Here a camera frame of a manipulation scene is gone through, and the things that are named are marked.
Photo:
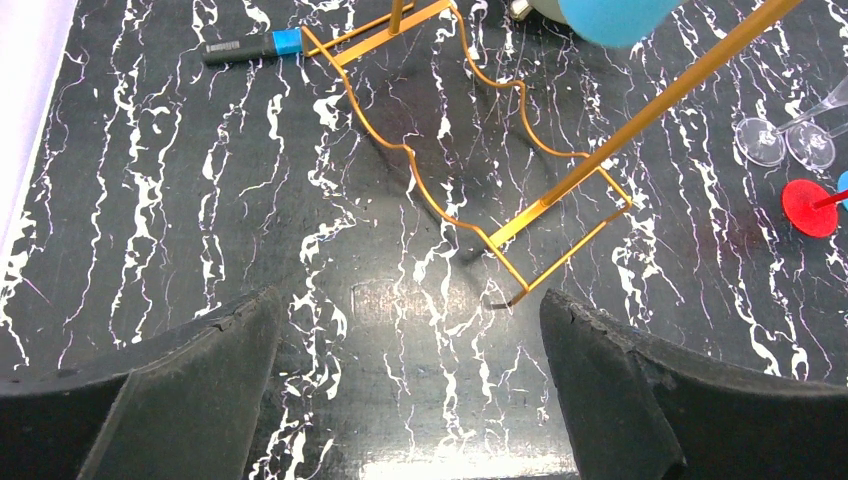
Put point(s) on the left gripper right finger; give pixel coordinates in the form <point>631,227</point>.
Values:
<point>637,406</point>

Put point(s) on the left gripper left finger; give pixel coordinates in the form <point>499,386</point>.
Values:
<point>181,405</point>

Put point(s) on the red wine glass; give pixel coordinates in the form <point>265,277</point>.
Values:
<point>810,208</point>

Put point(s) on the clear wine glass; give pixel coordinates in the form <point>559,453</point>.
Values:
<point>809,144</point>

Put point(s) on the gold wire wine glass rack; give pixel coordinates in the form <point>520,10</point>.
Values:
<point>486,151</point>

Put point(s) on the blue front wine glass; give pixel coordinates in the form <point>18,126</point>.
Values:
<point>842,185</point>

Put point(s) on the light blue rear wine glass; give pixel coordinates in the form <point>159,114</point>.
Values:
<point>615,23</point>

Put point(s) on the clear champagne flute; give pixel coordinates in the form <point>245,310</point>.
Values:
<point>763,143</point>

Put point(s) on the black marker with blue cap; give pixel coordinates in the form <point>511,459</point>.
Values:
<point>254,46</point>

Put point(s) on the white cylindrical container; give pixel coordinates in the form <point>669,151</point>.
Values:
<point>519,10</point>

